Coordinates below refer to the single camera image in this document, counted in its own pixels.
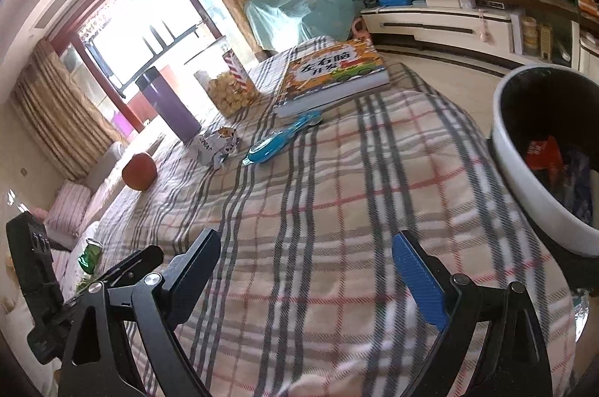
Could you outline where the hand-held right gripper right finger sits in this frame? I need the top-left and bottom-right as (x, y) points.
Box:
(391, 231), (562, 397)

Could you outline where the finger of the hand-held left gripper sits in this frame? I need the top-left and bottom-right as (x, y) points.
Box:
(96, 245), (164, 289)

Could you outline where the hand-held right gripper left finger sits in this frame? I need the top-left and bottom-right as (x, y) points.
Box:
(57, 229), (222, 397)

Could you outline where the white round trash bin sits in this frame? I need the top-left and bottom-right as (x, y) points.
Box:
(489, 66), (599, 257)

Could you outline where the red snack wrapper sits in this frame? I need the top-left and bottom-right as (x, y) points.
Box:
(524, 136), (565, 173)

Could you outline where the blue plastic wrapper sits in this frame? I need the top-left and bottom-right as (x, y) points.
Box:
(559, 147), (595, 223)

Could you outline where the black bin liner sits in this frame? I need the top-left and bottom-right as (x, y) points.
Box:
(489, 68), (599, 285)

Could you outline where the green drink can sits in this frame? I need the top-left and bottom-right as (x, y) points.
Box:
(77, 238), (104, 275)

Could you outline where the pink striped cushion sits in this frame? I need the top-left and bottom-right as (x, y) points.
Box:
(44, 180), (92, 237)

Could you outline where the red round fruit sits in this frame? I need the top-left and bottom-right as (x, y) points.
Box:
(122, 152), (158, 191)

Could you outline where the crumpled snack wrapper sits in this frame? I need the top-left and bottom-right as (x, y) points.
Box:
(194, 125), (240, 169)

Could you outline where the beige patterned curtain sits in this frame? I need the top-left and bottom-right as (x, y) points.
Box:
(9, 39), (128, 181)

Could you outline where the teal blue toy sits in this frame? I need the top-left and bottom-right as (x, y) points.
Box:
(242, 110), (325, 167)

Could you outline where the purple drink bottle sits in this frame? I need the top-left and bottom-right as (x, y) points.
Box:
(135, 68), (201, 142)

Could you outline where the clear bag of snacks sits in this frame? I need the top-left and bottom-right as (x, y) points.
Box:
(208, 48), (258, 117)

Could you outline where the red framed window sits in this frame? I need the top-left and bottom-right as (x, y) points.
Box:
(51, 0), (226, 132)

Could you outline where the white television stand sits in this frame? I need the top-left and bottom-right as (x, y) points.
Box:
(360, 0), (599, 73)

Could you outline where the stack of tape rolls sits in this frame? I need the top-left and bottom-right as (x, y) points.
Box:
(521, 16), (539, 48)

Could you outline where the teal dust cover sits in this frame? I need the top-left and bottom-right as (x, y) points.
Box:
(244, 0), (364, 52)

